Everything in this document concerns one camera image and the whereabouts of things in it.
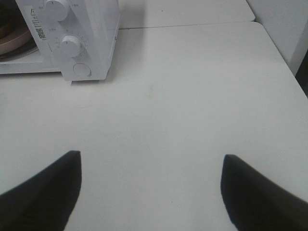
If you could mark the pink round plate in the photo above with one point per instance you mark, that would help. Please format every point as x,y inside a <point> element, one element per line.
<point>19,37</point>

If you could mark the white microwave oven body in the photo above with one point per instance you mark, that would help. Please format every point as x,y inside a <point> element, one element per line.
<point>94,22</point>

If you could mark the round white door button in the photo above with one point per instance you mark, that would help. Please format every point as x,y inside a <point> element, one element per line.
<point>81,70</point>

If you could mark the lower white timer knob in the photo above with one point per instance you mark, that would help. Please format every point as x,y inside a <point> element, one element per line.
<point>71,46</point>

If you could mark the upper white control knob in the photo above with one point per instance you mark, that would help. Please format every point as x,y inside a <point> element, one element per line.
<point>57,10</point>

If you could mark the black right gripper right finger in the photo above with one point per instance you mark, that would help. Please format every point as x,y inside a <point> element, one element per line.
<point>255,203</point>

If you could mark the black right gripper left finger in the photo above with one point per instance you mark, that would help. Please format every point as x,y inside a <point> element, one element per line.
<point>46,201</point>

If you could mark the glass microwave turntable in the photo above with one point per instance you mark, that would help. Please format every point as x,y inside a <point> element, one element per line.
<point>27,48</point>

